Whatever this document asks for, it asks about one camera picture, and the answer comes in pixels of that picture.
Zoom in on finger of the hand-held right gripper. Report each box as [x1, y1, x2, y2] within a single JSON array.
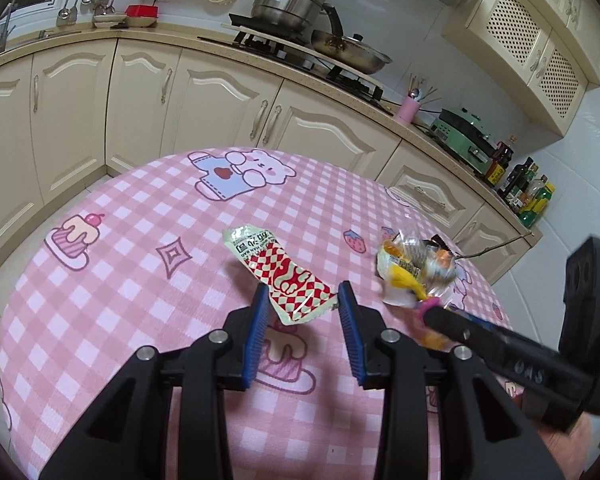
[[449, 308, 503, 333], [422, 305, 511, 367]]

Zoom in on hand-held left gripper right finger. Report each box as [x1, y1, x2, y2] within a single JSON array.
[[338, 281, 566, 480]]

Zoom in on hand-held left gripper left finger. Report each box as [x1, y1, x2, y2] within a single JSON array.
[[39, 284, 272, 480]]

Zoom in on red white checked wrapper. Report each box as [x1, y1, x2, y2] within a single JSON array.
[[222, 226, 340, 325]]

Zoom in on yellow wrapper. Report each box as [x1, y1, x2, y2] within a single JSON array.
[[392, 265, 428, 303]]

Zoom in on thin brown twig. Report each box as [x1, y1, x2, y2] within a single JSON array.
[[455, 232, 537, 261]]

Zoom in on clear plastic wrapper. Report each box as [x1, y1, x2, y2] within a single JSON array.
[[376, 230, 463, 310]]

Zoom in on person's right hand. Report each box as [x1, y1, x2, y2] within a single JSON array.
[[530, 412, 600, 480]]

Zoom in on green bottle yellow cap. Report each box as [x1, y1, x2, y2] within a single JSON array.
[[520, 182, 556, 228]]

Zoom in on dark green oil bottle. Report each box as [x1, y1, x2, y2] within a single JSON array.
[[510, 165, 538, 208]]

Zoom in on clear oil bottle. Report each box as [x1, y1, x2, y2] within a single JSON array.
[[520, 175, 549, 213]]

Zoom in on pink checked tablecloth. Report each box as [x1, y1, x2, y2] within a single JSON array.
[[0, 149, 513, 480]]

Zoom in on dark glass bottle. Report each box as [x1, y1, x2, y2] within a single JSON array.
[[500, 157, 533, 198]]

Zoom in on green electric cooker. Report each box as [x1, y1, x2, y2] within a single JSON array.
[[430, 106, 501, 166]]

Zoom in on pink utensil cup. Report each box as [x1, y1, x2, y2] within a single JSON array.
[[399, 97, 421, 125]]

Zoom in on bundle of chopsticks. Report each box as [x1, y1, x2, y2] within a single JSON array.
[[407, 74, 441, 107]]

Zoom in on steel frying pan with lid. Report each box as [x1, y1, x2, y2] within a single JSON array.
[[311, 2, 393, 75]]

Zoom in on black gas stove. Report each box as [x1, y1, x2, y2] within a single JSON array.
[[197, 30, 396, 113]]

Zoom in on beige kitchen countertop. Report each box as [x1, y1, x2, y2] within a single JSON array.
[[0, 20, 543, 248]]

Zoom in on black induction cooker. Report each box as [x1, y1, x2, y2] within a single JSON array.
[[228, 12, 316, 37]]

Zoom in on stack of bowls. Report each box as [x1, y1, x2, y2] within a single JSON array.
[[92, 12, 128, 29]]

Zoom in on steel faucet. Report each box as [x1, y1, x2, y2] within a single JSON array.
[[0, 2, 21, 53]]

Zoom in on cream upper wall cabinets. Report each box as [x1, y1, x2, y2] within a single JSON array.
[[442, 0, 600, 136]]

